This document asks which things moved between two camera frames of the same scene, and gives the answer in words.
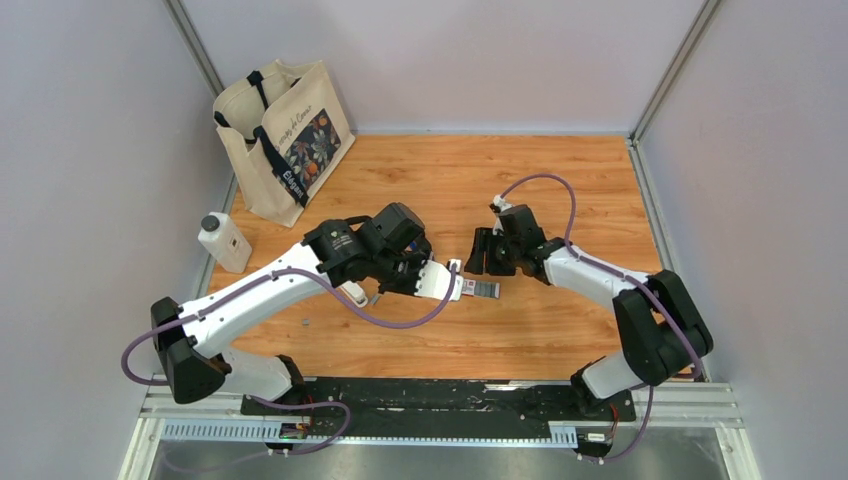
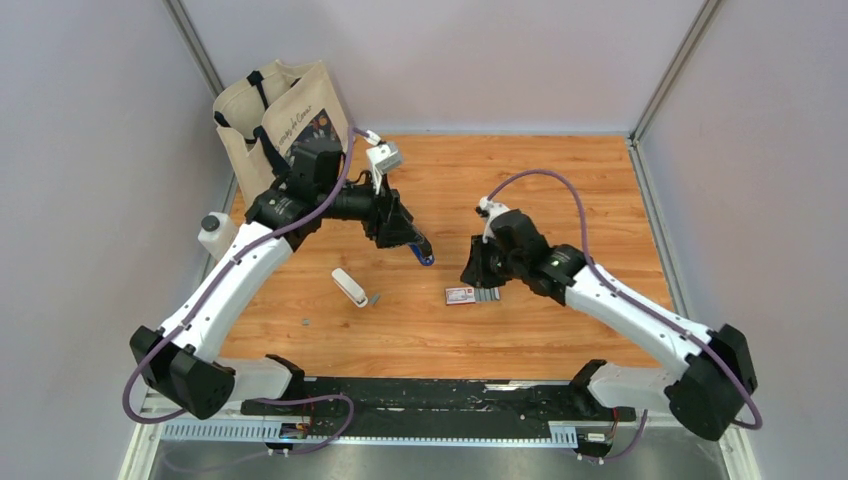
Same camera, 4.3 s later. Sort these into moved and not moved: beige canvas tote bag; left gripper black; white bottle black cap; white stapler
Moved: left gripper black
Not moved: beige canvas tote bag; white stapler; white bottle black cap
